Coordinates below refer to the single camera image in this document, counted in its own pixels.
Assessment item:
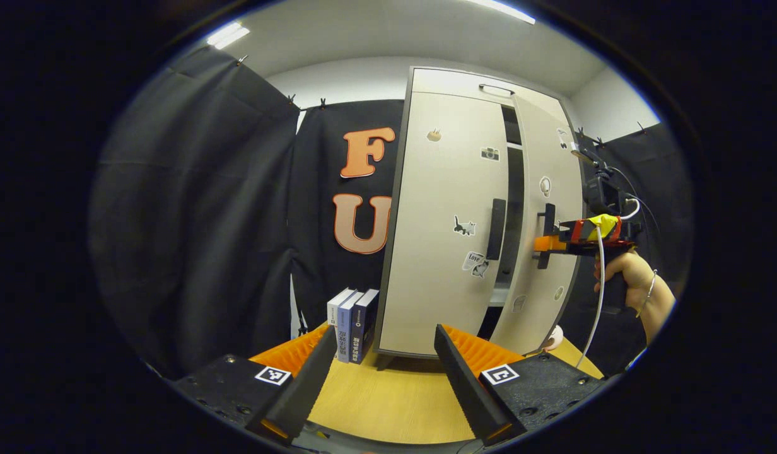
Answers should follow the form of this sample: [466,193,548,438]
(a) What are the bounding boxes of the ceiling light panel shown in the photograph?
[206,22,250,50]
[464,0,536,25]

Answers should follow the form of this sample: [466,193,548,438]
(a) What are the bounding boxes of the beige double-door shoe cabinet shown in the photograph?
[373,66,585,371]

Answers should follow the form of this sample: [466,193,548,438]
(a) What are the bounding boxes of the thin silver bracelet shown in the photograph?
[636,269,659,318]

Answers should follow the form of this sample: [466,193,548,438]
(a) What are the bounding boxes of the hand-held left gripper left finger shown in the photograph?
[173,325,339,445]

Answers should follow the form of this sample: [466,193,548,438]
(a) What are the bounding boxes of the black backdrop cloth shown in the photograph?
[89,45,695,379]

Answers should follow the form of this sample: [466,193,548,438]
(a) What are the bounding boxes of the grey-blue book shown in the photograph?
[337,290,366,363]

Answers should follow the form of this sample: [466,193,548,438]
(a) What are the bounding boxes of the dark blue book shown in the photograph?
[349,289,380,365]

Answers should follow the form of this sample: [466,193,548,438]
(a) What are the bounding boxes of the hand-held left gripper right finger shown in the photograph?
[434,323,607,447]

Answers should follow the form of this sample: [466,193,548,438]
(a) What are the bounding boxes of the white book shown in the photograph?
[327,288,358,360]

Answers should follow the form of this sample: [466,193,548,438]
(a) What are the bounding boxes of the beige door with camera sticker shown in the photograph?
[376,91,510,357]

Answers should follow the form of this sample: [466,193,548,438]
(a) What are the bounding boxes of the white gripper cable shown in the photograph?
[576,199,641,370]

